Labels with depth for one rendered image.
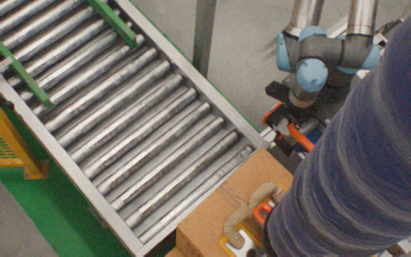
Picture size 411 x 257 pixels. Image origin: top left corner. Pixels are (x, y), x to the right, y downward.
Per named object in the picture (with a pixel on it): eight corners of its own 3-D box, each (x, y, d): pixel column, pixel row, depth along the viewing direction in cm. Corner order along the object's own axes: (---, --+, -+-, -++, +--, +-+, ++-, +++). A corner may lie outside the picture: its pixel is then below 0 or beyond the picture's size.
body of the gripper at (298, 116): (296, 132, 160) (305, 116, 149) (275, 113, 162) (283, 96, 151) (313, 117, 162) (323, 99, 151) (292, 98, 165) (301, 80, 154)
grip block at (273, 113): (261, 122, 174) (263, 116, 169) (279, 106, 176) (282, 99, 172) (279, 140, 172) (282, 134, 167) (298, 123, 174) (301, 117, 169)
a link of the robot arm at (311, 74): (330, 57, 139) (329, 85, 136) (319, 76, 149) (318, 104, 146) (300, 52, 139) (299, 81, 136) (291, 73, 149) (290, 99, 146)
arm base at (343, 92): (327, 57, 185) (335, 42, 176) (358, 87, 181) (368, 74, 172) (296, 81, 181) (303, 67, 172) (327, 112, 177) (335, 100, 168)
